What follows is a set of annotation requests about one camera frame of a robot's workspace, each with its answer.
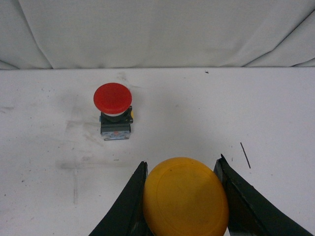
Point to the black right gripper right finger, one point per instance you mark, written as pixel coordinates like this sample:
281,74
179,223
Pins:
250,213

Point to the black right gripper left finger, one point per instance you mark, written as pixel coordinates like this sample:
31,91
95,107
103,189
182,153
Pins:
125,217

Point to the yellow mushroom push button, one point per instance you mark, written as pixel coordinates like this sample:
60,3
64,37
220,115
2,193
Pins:
184,197

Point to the red mushroom push button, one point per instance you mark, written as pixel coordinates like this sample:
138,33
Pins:
116,114

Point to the white curtain backdrop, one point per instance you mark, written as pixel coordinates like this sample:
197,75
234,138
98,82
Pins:
68,34

